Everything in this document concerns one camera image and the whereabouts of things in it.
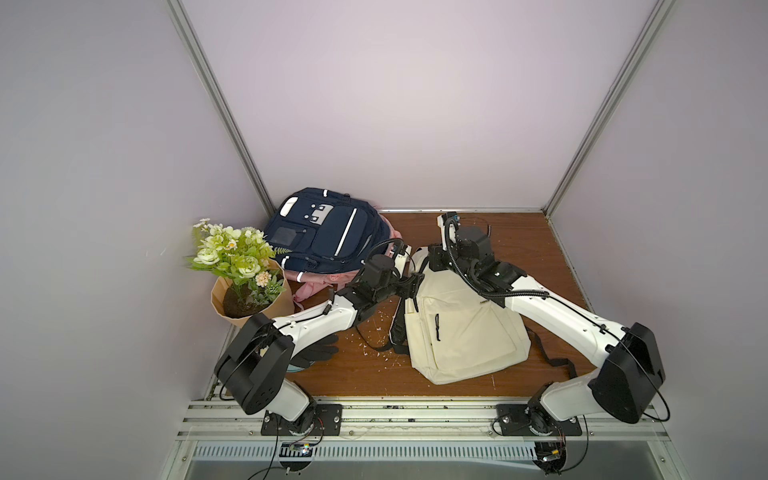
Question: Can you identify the cream canvas backpack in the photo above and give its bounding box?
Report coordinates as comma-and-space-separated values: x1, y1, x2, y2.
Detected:
373, 247, 544, 385

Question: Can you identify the navy blue backpack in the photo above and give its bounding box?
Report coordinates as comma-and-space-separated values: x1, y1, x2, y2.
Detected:
264, 187, 393, 275

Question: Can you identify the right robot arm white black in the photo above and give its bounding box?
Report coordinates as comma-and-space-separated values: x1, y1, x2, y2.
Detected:
436, 212, 666, 435

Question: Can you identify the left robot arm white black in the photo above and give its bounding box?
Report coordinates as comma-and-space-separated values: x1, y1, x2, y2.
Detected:
214, 254, 424, 432

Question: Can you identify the pink backpack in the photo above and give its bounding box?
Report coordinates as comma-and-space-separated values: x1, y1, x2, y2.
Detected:
284, 206, 404, 310

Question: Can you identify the black glove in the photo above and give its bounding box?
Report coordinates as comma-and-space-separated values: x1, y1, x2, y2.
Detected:
289, 334, 339, 369

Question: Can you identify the artificial green flower bouquet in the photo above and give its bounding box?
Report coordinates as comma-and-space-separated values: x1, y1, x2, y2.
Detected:
187, 218, 289, 309

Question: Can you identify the brown paper flower pot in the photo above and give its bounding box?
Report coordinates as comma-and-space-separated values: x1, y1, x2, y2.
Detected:
211, 259, 295, 328

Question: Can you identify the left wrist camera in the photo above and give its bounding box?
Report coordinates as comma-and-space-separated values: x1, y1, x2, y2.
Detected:
392, 239, 411, 277

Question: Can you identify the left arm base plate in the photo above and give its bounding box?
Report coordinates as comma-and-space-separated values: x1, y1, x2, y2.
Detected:
260, 403, 343, 437

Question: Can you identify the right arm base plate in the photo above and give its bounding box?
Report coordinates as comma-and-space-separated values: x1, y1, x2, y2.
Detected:
492, 403, 583, 437

